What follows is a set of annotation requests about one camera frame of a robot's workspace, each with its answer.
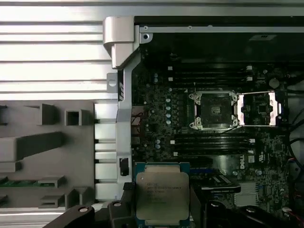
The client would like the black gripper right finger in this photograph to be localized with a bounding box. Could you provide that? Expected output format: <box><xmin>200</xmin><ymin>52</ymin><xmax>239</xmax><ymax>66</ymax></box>
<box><xmin>190</xmin><ymin>187</ymin><xmax>304</xmax><ymax>228</ymax></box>

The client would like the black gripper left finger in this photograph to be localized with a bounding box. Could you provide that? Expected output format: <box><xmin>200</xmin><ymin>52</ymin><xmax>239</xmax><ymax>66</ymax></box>
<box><xmin>46</xmin><ymin>182</ymin><xmax>136</xmax><ymax>228</ymax></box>

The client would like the silver square CPU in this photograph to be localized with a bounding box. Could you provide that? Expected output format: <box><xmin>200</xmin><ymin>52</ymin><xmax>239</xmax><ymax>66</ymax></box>
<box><xmin>134</xmin><ymin>162</ymin><xmax>191</xmax><ymax>226</ymax></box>

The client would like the black RAM slot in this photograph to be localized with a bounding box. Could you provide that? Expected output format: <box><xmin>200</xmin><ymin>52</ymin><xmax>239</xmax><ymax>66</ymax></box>
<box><xmin>174</xmin><ymin>134</ymin><xmax>256</xmax><ymax>140</ymax></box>
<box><xmin>170</xmin><ymin>139</ymin><xmax>256</xmax><ymax>145</ymax></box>
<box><xmin>173</xmin><ymin>70</ymin><xmax>253</xmax><ymax>76</ymax></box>
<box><xmin>167</xmin><ymin>75</ymin><xmax>253</xmax><ymax>81</ymax></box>
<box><xmin>174</xmin><ymin>144</ymin><xmax>255</xmax><ymax>151</ymax></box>
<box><xmin>167</xmin><ymin>65</ymin><xmax>253</xmax><ymax>71</ymax></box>
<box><xmin>173</xmin><ymin>149</ymin><xmax>254</xmax><ymax>156</ymax></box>
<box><xmin>173</xmin><ymin>80</ymin><xmax>253</xmax><ymax>86</ymax></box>

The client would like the CPU socket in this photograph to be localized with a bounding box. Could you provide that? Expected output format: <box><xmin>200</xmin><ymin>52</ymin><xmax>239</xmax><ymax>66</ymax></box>
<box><xmin>188</xmin><ymin>91</ymin><xmax>239</xmax><ymax>131</ymax></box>

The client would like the small finned silver heatsink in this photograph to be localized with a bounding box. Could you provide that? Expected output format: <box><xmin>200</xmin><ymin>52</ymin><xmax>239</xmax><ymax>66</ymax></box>
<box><xmin>234</xmin><ymin>193</ymin><xmax>259</xmax><ymax>208</ymax></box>

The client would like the green motherboard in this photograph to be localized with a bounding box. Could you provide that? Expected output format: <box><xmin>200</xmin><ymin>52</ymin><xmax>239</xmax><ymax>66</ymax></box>
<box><xmin>131</xmin><ymin>52</ymin><xmax>304</xmax><ymax>228</ymax></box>

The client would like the grey parts rack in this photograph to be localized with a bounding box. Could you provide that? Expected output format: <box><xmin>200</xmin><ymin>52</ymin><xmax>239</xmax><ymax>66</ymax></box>
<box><xmin>0</xmin><ymin>99</ymin><xmax>96</xmax><ymax>210</ymax></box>

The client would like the green RAM stick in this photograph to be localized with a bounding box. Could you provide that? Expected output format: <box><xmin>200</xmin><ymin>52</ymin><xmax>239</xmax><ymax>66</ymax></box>
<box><xmin>0</xmin><ymin>180</ymin><xmax>57</xmax><ymax>189</ymax></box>

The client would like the black open PC case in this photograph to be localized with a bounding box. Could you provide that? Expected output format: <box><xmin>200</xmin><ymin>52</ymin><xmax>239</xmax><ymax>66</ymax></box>
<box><xmin>103</xmin><ymin>15</ymin><xmax>304</xmax><ymax>228</ymax></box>

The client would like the black wire bundle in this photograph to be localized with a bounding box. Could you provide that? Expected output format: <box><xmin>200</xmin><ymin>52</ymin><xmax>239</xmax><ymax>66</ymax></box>
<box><xmin>287</xmin><ymin>80</ymin><xmax>304</xmax><ymax>167</ymax></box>

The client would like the metal socket cover frame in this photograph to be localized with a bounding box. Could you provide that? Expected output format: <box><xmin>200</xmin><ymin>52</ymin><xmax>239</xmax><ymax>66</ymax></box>
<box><xmin>237</xmin><ymin>90</ymin><xmax>283</xmax><ymax>127</ymax></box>

